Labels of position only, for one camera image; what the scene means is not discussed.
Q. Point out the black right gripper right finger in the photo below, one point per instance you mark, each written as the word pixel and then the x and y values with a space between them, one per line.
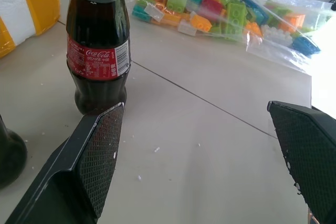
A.
pixel 309 150

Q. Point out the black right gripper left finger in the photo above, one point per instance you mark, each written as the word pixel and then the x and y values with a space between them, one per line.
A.
pixel 86 155

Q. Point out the glass cola bottle red label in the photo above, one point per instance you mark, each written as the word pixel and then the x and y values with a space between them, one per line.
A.
pixel 97 43

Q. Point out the white foam box yellow tape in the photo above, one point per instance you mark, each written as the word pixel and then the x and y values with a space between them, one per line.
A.
pixel 23 6

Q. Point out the dark glass bottle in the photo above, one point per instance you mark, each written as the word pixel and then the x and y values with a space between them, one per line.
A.
pixel 10 155

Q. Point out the clear bag of building bricks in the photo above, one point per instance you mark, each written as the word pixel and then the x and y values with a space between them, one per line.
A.
pixel 223 11

